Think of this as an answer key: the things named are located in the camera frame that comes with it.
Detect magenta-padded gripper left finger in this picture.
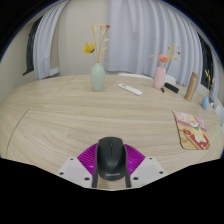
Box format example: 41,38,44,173
57,143,100,189

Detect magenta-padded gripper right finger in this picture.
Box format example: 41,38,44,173
123,143,167,189

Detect black computer mouse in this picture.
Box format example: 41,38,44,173
95,136,128,182

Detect white remote control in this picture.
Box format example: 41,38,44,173
117,82,143,97

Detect black oblong case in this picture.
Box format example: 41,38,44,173
164,82,180,94

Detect light blue vase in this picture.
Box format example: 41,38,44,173
201,95,210,111

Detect white chair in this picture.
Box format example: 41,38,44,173
165,73,177,86
117,72,154,80
214,103,224,126

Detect pink vase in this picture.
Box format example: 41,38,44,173
152,66,167,90

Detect pale green vase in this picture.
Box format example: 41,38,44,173
89,62,106,92

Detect tan insulated bottle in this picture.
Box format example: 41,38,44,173
184,71,200,102

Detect beige dried flower stems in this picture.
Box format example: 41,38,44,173
204,68,216,98

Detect orange dried flowers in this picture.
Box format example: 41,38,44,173
149,43,181,69

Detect white curtain strip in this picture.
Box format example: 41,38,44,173
210,59,220,101

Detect yellow dried flowers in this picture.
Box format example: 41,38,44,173
82,23,111,65

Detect dark window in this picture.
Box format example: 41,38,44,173
22,16,43,76
198,33,214,91

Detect narrow white curtain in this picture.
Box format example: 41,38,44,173
32,0,69,80

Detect wide white curtain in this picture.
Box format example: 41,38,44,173
103,0,204,88

